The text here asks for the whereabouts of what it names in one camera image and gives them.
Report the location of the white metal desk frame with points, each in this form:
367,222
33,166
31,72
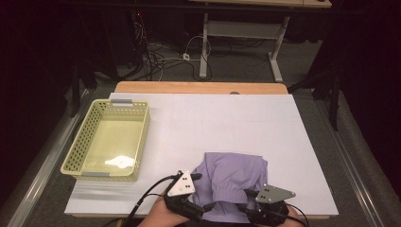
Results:
204,47

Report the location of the person's right hand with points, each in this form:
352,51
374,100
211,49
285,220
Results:
293,219

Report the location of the white power adapter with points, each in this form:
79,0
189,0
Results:
186,57

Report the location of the purple shorts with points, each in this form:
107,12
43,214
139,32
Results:
227,173

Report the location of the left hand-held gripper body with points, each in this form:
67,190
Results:
183,187

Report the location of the wooden table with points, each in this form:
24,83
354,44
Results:
189,87

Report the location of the white table cover sheet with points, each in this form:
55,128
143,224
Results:
214,123

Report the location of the light wooden desk top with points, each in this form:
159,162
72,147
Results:
268,3

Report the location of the yellow perforated plastic basket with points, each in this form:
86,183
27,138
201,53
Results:
110,142

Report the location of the person's left hand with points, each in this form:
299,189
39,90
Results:
160,217

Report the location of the metal floor rail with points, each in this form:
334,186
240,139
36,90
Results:
47,164
350,167

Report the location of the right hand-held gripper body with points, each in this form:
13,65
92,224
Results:
272,194

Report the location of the black metal stand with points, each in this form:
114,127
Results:
334,104
75,91

